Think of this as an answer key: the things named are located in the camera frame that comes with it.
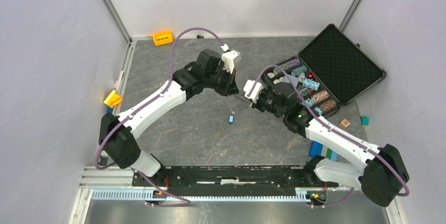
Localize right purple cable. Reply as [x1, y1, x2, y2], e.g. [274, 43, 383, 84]
[256, 64, 410, 209]

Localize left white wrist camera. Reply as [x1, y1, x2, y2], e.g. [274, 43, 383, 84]
[221, 44, 241, 74]

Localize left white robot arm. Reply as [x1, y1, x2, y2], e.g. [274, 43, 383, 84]
[98, 49, 241, 186]

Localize white toothed cable rail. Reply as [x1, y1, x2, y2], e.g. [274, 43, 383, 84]
[91, 188, 316, 203]

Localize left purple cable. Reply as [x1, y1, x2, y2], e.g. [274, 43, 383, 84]
[95, 27, 226, 208]

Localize wooden letter cube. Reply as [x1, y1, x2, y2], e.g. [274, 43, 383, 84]
[338, 119, 351, 129]

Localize orange block at back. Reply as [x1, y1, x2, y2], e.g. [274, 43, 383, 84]
[152, 30, 174, 46]

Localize black poker chip case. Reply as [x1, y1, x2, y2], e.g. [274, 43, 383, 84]
[261, 24, 387, 117]

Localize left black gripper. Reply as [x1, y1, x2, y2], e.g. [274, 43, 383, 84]
[204, 64, 238, 97]

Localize teal cube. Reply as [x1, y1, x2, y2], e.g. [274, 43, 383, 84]
[360, 116, 369, 127]

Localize blue green toy bricks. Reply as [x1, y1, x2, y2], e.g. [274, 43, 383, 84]
[308, 141, 338, 161]

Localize purple cable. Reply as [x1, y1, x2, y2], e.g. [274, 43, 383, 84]
[95, 27, 226, 208]
[256, 64, 410, 209]

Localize orange block at left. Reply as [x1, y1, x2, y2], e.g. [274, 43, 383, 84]
[103, 89, 123, 108]

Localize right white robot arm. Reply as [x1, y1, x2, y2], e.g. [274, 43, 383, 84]
[280, 101, 410, 207]

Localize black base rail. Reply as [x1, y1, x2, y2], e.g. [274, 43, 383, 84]
[151, 165, 339, 197]

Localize blue key tag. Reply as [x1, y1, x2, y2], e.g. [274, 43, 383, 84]
[228, 110, 235, 125]

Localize orange block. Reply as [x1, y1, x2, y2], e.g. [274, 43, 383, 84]
[103, 89, 123, 108]
[152, 30, 174, 46]

